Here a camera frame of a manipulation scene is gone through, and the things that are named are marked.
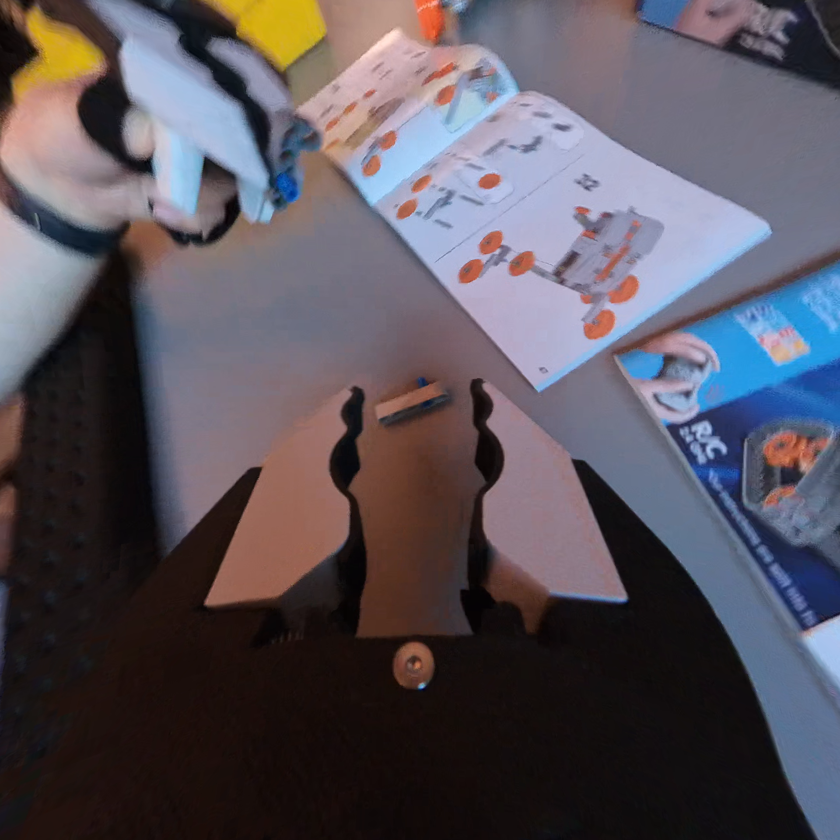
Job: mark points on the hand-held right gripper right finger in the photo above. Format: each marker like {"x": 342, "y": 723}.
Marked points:
{"x": 551, "y": 525}

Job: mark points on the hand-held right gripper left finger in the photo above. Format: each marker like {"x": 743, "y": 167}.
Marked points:
{"x": 289, "y": 525}

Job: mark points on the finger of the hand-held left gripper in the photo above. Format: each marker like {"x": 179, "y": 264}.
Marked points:
{"x": 190, "y": 105}
{"x": 262, "y": 85}

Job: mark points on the grey holed beam with blue pin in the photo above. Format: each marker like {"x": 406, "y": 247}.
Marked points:
{"x": 292, "y": 157}

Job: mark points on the short grey toy beam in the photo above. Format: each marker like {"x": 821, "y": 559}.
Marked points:
{"x": 410, "y": 403}

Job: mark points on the person's left forearm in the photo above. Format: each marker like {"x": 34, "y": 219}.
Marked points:
{"x": 33, "y": 295}

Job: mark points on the grey desk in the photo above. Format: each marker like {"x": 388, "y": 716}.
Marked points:
{"x": 262, "y": 295}

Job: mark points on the person's left hand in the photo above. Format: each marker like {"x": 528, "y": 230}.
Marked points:
{"x": 59, "y": 151}

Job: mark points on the yellow plastic bin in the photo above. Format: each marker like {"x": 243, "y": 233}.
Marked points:
{"x": 282, "y": 26}

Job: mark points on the black wrist band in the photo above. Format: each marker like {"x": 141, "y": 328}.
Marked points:
{"x": 59, "y": 226}

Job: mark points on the orange toy gear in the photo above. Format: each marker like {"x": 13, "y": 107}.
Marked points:
{"x": 430, "y": 19}

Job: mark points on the blue instruction booklet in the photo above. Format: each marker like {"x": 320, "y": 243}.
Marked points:
{"x": 754, "y": 426}

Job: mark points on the open white instruction booklet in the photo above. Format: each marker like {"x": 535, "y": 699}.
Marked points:
{"x": 525, "y": 197}

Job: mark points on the robot sticker sheet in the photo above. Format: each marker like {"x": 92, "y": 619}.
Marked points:
{"x": 823, "y": 656}

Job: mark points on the robot kit box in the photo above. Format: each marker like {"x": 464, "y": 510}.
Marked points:
{"x": 754, "y": 33}

